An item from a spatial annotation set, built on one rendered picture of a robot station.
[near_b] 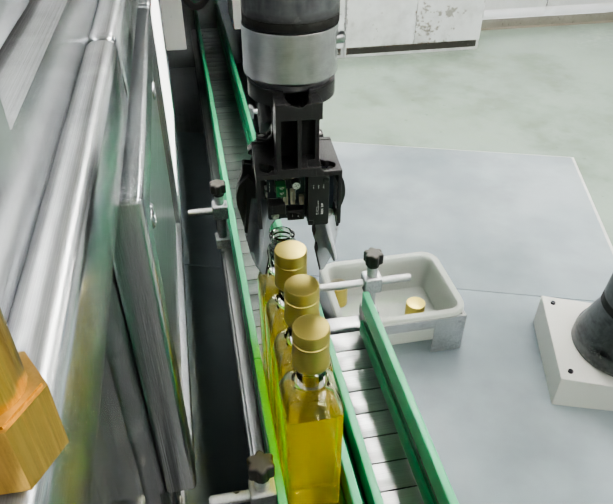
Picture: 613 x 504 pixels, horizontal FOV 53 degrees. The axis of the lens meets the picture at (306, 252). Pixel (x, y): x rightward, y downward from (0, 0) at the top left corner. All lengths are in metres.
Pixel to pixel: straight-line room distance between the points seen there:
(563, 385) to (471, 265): 0.37
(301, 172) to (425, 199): 1.03
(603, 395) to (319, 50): 0.77
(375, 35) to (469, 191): 3.20
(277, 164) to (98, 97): 0.16
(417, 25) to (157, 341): 4.36
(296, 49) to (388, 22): 4.21
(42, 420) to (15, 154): 0.13
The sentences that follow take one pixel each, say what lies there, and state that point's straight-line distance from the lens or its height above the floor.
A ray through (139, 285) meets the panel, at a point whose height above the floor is 1.25.
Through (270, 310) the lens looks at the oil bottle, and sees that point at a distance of 0.67.
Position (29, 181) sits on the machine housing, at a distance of 0.28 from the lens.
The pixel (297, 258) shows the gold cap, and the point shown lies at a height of 1.16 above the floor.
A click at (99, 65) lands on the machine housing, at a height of 1.39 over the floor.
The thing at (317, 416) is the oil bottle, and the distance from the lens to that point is 0.59.
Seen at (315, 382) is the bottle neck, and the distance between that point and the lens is 0.57.
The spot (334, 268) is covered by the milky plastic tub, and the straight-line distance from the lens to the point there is 1.13.
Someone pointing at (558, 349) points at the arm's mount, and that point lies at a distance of 1.09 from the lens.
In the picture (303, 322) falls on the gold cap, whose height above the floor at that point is 1.16.
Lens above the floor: 1.54
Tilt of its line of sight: 37 degrees down
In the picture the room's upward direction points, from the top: straight up
